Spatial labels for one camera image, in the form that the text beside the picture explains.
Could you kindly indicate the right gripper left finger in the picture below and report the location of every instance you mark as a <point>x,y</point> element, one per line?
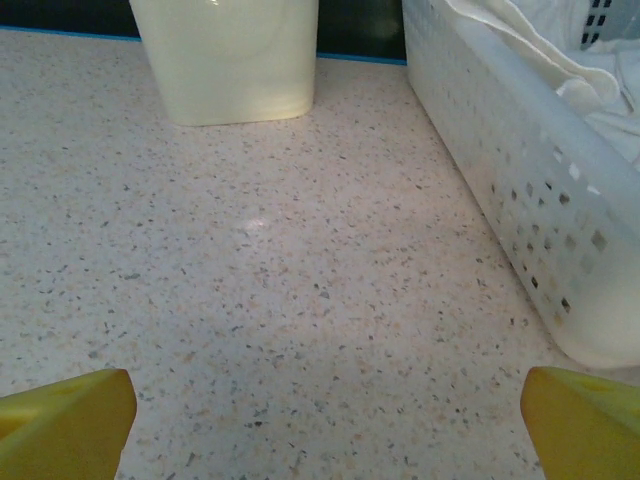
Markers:
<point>65,430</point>

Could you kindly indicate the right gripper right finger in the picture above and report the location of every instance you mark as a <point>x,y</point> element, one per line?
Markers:
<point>585,435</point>

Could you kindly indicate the white plastic basket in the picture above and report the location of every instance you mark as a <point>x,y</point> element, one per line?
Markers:
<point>525,175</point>

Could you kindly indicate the white crumpled t-shirt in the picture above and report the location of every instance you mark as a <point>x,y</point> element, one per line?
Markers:
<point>590,80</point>

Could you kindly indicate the cream and pink knife block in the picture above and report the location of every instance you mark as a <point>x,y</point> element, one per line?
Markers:
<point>230,60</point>

